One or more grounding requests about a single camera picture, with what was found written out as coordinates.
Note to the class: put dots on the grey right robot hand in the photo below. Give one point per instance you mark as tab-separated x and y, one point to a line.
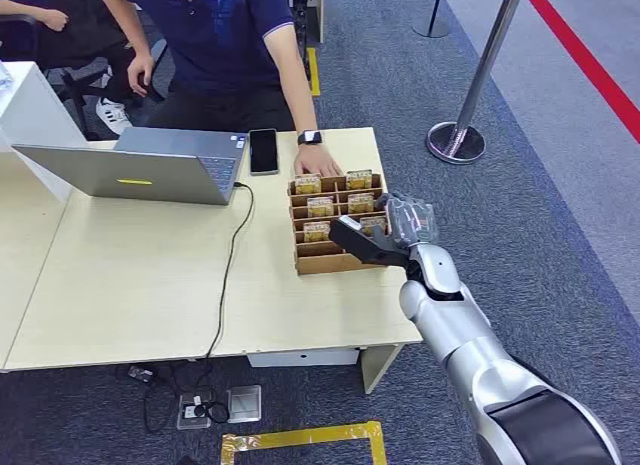
412	218

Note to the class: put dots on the person's left hand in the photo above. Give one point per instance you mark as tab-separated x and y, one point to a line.
315	160

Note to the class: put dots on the person's right hand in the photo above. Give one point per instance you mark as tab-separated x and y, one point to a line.
140	71

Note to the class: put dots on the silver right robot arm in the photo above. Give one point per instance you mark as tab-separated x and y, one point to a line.
465	329

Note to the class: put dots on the person's left forearm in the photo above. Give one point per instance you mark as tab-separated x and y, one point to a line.
295	84

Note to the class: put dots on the person's right forearm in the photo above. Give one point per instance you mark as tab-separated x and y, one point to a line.
127	25

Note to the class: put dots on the gold hotel card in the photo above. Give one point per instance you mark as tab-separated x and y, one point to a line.
372	223
361	204
320	207
359	180
308	184
316	232

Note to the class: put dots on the person on black chair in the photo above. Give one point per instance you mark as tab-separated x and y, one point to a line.
75	31

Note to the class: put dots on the wooden card holder box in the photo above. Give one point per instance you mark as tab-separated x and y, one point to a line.
320	258

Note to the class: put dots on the seated person at desk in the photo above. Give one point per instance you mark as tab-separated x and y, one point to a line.
220	44

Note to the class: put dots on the black wristwatch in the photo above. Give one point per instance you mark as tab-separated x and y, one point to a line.
310	137

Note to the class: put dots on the white sneaker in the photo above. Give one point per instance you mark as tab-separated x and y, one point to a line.
114	116

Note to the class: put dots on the black smartphone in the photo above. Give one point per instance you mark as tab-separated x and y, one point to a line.
263	151

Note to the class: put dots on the black office chair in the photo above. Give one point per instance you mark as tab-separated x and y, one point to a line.
75	84

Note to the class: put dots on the grey laptop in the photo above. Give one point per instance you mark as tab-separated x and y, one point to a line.
125	170

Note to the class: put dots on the black tripod stand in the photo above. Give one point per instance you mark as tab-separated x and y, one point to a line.
301	18

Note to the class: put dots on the white cabinet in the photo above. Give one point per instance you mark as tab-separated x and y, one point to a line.
35	117

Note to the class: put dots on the beige desk leg panel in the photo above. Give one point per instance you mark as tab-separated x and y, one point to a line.
377	366

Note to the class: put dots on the white desk drawer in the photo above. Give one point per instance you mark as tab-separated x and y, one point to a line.
303	357

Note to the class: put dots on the red barrier belt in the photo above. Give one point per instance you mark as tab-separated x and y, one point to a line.
585	59

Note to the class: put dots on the floor power socket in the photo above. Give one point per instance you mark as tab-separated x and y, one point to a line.
192	412

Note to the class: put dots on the black power adapter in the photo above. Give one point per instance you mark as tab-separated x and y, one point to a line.
140	374

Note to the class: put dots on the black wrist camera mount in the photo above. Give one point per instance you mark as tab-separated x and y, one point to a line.
367	246

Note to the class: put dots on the chrome stanchion post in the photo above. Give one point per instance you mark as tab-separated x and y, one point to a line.
480	71

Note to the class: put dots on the dark stanchion post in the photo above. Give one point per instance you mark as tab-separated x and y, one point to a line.
432	18

